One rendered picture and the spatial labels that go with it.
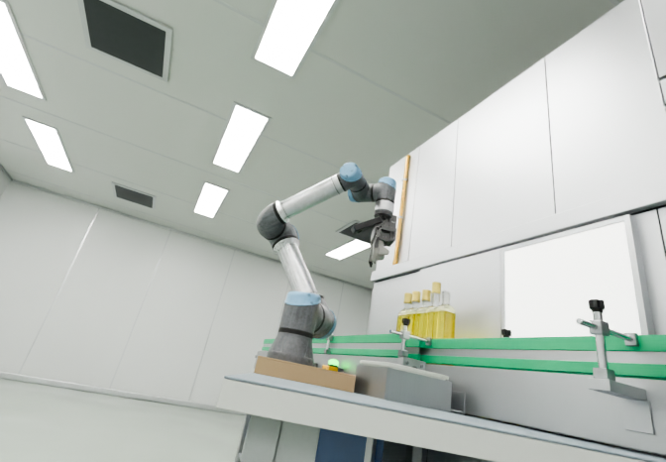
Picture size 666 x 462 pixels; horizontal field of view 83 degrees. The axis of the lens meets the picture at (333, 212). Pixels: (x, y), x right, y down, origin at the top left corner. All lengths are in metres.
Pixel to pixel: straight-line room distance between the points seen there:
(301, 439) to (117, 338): 6.59
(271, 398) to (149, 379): 6.61
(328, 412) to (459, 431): 0.16
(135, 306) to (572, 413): 6.59
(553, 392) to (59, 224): 7.10
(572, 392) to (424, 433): 0.58
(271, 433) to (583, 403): 0.71
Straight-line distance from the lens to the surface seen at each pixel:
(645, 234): 1.29
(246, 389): 0.50
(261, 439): 0.54
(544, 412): 1.10
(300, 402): 0.50
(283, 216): 1.47
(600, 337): 0.92
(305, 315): 1.25
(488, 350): 1.25
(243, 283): 7.31
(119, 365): 7.08
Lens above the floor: 0.77
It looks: 24 degrees up
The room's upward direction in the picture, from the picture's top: 11 degrees clockwise
